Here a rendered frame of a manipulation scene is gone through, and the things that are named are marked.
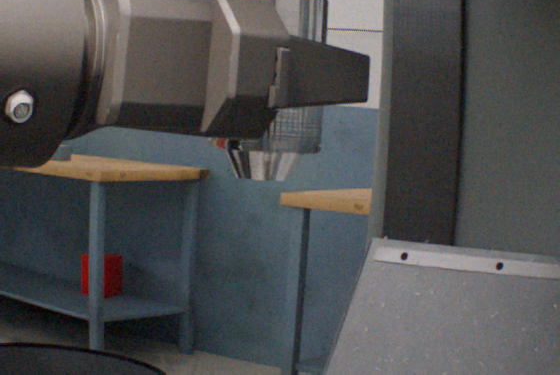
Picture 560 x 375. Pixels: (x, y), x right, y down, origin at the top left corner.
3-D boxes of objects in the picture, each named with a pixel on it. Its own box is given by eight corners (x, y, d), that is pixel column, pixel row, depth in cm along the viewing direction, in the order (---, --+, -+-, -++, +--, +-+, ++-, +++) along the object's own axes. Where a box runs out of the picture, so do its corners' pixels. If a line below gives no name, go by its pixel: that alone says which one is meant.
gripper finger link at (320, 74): (357, 116, 54) (231, 107, 50) (361, 41, 54) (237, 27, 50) (380, 118, 52) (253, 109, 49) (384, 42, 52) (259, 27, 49)
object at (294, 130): (248, 152, 51) (258, 8, 50) (187, 144, 55) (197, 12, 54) (343, 155, 53) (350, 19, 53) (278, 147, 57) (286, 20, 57)
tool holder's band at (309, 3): (258, 8, 50) (259, -15, 50) (197, 12, 54) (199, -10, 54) (350, 19, 53) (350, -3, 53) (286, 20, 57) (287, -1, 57)
